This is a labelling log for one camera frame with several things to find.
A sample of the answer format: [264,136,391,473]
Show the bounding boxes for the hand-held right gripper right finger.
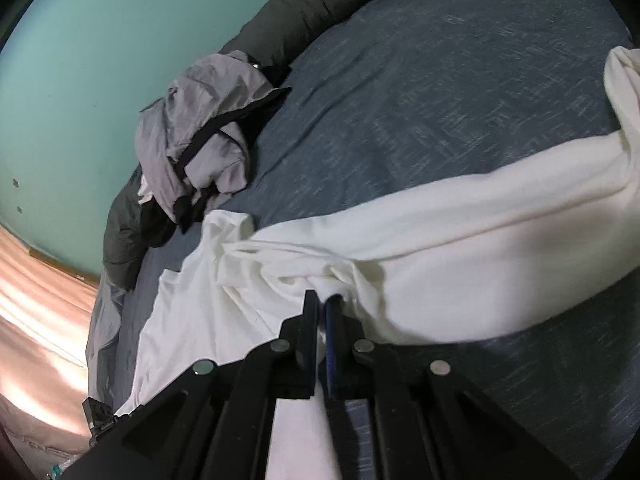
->
[324,296,581,480]

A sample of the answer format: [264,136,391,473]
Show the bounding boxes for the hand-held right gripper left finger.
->
[60,290,321,480]

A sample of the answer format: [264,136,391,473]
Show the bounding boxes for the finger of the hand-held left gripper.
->
[82,396,118,443]

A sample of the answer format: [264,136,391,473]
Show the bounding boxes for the white long-sleeve shirt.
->
[115,46,640,480]

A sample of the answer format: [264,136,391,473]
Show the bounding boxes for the light grey bed sheet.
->
[85,275,131,401]

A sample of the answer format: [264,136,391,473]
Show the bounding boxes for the pink curtain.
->
[0,225,101,461]

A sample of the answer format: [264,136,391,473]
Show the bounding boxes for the wooden window trim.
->
[30,247,101,283]

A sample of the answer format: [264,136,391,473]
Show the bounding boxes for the bed with blue-grey sheet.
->
[112,0,640,480]

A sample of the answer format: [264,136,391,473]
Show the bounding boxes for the grey jacket with black trim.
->
[135,50,293,233]

